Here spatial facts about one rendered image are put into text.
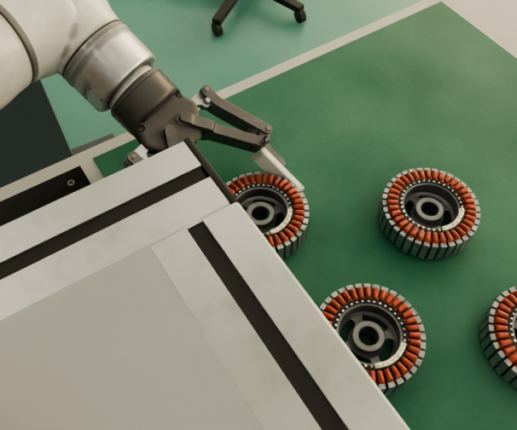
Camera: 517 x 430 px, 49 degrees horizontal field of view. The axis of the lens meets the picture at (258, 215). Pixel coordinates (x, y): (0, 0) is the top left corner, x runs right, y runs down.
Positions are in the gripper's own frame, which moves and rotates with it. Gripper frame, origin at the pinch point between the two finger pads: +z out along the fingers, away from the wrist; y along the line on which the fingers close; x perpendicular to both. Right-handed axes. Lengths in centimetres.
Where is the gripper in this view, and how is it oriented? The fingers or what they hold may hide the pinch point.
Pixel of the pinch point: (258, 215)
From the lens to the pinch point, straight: 66.0
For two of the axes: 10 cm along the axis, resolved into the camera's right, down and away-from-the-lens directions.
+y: -5.9, 6.7, -4.5
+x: 4.0, -2.3, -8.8
